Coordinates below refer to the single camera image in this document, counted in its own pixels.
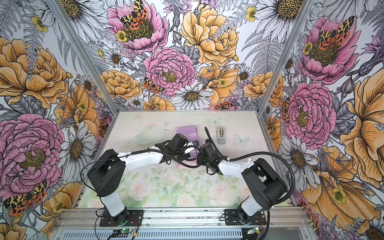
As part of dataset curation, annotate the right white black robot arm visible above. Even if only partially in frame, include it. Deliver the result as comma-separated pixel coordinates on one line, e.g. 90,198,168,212
197,140,292,225

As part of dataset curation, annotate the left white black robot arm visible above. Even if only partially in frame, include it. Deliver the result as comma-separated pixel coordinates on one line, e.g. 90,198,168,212
87,134,200,226

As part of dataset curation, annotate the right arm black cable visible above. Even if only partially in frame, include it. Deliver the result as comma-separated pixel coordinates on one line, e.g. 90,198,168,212
204,126,296,240

